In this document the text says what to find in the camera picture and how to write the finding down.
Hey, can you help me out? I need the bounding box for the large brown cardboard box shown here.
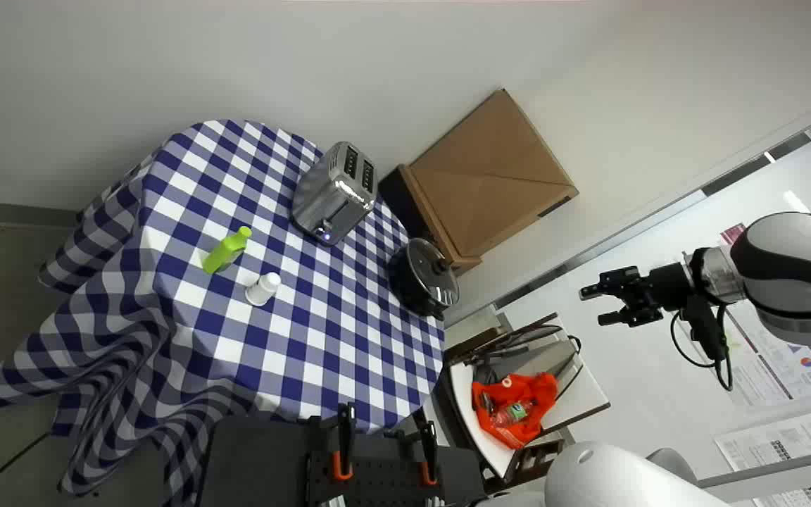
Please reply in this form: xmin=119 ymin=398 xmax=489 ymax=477
xmin=397 ymin=88 xmax=582 ymax=276

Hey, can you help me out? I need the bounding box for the glass pot lid black knob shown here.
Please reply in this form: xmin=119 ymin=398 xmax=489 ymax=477
xmin=403 ymin=235 xmax=461 ymax=314

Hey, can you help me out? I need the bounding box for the brown box with black band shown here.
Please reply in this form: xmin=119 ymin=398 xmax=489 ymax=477
xmin=375 ymin=163 xmax=448 ymax=260

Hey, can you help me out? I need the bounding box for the small white plastic bottle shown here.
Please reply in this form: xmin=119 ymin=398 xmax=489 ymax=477
xmin=242 ymin=270 xmax=285 ymax=309

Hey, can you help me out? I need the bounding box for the thin black camera cable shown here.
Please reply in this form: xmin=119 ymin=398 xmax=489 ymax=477
xmin=668 ymin=295 xmax=738 ymax=394

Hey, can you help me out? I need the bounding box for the white printed paper sheet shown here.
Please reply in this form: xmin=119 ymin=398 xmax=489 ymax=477
xmin=713 ymin=400 xmax=811 ymax=473
xmin=724 ymin=301 xmax=811 ymax=388

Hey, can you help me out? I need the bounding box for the black clamp orange grip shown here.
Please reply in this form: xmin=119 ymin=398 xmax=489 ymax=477
xmin=327 ymin=404 xmax=361 ymax=485
xmin=407 ymin=405 xmax=445 ymax=492

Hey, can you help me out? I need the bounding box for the blue white checkered tablecloth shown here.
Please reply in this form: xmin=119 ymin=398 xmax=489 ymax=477
xmin=0 ymin=116 xmax=448 ymax=502

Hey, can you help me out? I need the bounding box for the black cooking pot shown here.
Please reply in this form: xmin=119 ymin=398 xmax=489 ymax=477
xmin=386 ymin=239 xmax=430 ymax=318

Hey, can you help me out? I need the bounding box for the green plastic bottle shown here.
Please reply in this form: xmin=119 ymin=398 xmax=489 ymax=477
xmin=200 ymin=222 xmax=255 ymax=280

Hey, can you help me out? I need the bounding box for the silver metal toaster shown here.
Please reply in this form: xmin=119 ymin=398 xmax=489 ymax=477
xmin=290 ymin=138 xmax=379 ymax=246

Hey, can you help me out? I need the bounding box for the orange red plastic bag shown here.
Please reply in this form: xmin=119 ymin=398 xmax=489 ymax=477
xmin=469 ymin=370 xmax=563 ymax=454

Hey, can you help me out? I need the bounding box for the dark grey mat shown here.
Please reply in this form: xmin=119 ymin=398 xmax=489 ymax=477
xmin=196 ymin=411 xmax=313 ymax=507

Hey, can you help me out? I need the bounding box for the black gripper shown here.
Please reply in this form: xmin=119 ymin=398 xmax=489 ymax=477
xmin=579 ymin=260 xmax=697 ymax=329

